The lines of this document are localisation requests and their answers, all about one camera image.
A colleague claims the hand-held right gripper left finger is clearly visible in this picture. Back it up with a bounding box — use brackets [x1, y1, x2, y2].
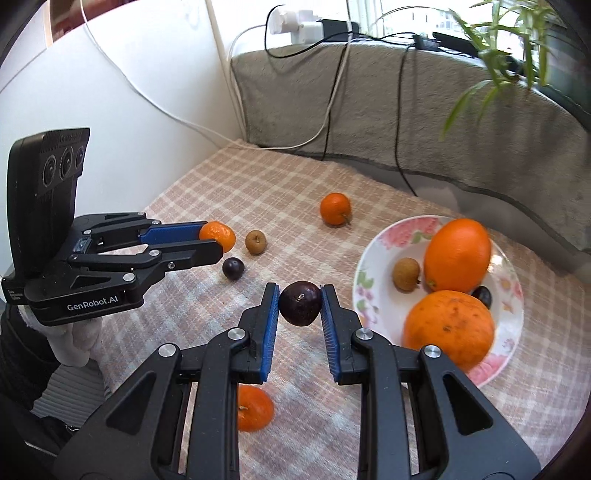
[54, 282, 281, 480]

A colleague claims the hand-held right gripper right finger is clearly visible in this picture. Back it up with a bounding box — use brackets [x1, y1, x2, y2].
[321, 284, 542, 480]

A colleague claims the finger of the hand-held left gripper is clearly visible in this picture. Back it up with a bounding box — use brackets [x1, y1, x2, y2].
[71, 211, 208, 253]
[68, 240, 225, 297]

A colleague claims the small tangerine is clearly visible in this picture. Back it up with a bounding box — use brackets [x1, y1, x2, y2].
[199, 221, 236, 254]

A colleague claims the white floral bowl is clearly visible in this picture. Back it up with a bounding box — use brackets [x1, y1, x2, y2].
[353, 215, 525, 389]

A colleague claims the brown longan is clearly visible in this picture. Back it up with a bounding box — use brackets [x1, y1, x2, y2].
[392, 257, 422, 293]
[245, 230, 268, 255]

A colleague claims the speckled large orange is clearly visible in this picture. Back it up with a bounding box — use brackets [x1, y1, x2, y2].
[403, 290, 496, 374]

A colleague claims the smooth large orange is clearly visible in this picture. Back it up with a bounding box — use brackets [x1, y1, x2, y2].
[423, 218, 492, 294]

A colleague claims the person's left forearm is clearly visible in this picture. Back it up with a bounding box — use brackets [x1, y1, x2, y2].
[0, 305, 63, 411]

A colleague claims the person's left hand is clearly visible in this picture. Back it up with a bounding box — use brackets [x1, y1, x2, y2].
[45, 316, 103, 368]

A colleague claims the medium tangerine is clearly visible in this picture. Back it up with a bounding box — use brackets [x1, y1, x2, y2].
[237, 384, 275, 433]

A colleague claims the white cabinet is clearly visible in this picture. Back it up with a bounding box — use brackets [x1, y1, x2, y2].
[0, 0, 250, 278]

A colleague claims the pink checkered blanket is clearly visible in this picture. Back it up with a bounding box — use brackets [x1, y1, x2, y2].
[69, 138, 587, 480]

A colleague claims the tangerine with stem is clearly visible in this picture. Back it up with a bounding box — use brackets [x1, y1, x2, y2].
[320, 192, 352, 227]

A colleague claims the grey ribbed knit clothing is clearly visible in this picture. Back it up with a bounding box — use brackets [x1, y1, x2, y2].
[32, 360, 112, 428]

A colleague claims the grey windowsill cloth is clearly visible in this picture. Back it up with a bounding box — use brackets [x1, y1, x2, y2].
[230, 42, 591, 259]

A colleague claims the black power adapter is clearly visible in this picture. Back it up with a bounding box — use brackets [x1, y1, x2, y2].
[321, 17, 361, 40]

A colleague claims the white framed window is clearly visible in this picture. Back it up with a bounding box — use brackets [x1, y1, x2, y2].
[346, 0, 504, 40]

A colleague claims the flat black device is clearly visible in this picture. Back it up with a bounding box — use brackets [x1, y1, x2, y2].
[413, 31, 482, 59]

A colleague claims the green spider plant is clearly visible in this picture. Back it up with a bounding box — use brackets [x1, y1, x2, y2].
[441, 0, 570, 142]

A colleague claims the white power strip cable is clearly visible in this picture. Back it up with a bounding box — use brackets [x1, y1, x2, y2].
[228, 28, 278, 148]

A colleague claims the long white cable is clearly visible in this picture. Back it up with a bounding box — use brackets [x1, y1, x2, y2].
[79, 0, 352, 151]

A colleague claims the black adapter cable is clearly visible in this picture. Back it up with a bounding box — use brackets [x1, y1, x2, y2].
[265, 4, 352, 160]

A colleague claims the thin black cable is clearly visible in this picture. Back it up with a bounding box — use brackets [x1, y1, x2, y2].
[394, 44, 419, 197]

